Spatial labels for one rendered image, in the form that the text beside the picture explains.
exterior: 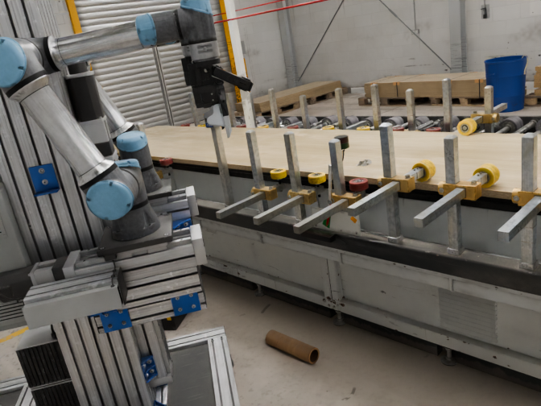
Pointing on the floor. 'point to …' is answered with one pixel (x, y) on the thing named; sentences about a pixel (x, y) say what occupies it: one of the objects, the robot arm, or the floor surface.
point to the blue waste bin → (507, 80)
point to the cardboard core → (298, 349)
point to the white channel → (239, 61)
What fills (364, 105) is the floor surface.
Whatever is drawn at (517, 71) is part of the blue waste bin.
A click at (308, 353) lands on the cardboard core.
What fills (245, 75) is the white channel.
